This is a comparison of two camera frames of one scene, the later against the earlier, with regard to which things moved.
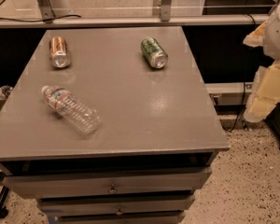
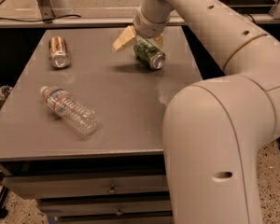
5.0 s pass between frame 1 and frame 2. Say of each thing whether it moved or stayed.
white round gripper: moved
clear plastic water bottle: stayed
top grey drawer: stayed
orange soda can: stayed
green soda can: moved
